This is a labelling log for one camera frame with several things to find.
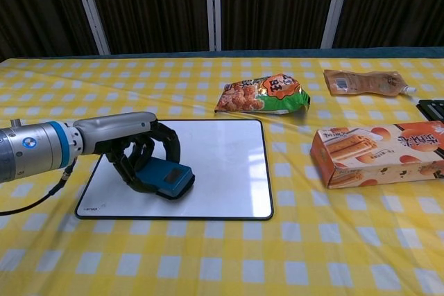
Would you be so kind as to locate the dark pleated curtain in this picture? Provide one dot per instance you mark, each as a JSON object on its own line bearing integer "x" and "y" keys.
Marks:
{"x": 156, "y": 5}

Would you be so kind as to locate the brown spouted sauce pouch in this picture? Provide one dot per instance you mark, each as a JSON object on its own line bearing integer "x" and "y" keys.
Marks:
{"x": 364, "y": 82}

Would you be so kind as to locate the yellow white checkered tablecloth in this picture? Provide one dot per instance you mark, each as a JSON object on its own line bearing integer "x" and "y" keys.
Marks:
{"x": 208, "y": 247}

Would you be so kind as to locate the white dry-erase board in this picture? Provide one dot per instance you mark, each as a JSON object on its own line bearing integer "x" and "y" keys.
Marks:
{"x": 225, "y": 171}

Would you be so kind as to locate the white vertical frame post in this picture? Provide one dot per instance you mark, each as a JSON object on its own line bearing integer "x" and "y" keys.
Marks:
{"x": 212, "y": 6}
{"x": 90, "y": 8}
{"x": 334, "y": 5}

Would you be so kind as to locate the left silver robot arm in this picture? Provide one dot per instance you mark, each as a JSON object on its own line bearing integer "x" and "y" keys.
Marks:
{"x": 34, "y": 148}

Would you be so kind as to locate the orange biscuit roll box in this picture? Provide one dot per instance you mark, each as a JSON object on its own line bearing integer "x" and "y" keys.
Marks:
{"x": 381, "y": 154}

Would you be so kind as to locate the green orange snack bag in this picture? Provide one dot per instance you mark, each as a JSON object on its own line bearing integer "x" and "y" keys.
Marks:
{"x": 263, "y": 96}

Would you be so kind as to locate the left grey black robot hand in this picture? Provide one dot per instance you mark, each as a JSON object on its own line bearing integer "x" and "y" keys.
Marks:
{"x": 114, "y": 133}

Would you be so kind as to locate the black flat device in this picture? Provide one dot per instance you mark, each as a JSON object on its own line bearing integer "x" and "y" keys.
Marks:
{"x": 433, "y": 107}

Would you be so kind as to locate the blue whiteboard eraser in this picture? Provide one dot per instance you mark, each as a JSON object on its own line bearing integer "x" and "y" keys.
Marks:
{"x": 166, "y": 178}

